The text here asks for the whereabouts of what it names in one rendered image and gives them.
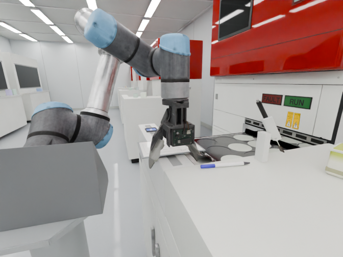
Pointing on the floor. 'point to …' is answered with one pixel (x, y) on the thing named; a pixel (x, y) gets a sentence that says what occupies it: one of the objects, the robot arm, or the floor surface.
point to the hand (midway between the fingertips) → (173, 163)
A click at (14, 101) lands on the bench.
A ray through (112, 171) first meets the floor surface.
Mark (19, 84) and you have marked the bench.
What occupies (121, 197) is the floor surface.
